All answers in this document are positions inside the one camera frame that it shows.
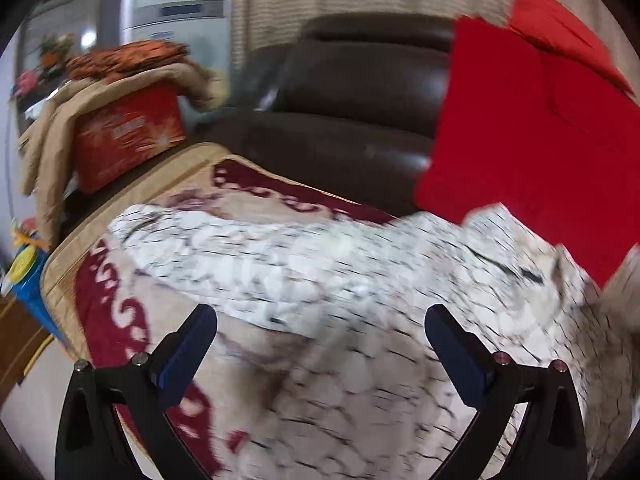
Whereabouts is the wooden display shelf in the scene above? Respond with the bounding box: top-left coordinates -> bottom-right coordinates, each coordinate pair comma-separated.
12,0 -> 98,130

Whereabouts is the dark brown leather sofa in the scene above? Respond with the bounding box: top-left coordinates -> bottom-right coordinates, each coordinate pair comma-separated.
186,13 -> 454,217

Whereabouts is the red gift box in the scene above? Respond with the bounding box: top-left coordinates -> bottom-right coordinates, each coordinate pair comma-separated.
72,80 -> 186,194

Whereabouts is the beige padded jacket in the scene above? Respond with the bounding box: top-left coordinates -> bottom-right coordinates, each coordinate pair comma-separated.
21,61 -> 230,247

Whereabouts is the orange black patterned cloth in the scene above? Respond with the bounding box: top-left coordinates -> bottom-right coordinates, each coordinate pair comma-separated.
66,40 -> 189,80

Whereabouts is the red blanket on sofa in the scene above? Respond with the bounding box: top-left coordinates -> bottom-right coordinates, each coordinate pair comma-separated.
414,16 -> 639,285

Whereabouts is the red pillow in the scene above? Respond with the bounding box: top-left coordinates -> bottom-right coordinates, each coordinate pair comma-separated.
506,0 -> 634,96

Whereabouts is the white black-patterned coat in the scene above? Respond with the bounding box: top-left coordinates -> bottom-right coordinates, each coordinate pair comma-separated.
107,205 -> 629,479

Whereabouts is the blue yellow water bottle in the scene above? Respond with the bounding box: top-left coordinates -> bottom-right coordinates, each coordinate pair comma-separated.
2,218 -> 70,349

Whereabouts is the silver floral refrigerator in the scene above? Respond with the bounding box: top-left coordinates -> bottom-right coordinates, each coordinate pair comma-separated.
96,0 -> 232,74

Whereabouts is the floral red beige blanket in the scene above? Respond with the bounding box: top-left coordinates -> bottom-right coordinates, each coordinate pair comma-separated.
40,142 -> 640,480

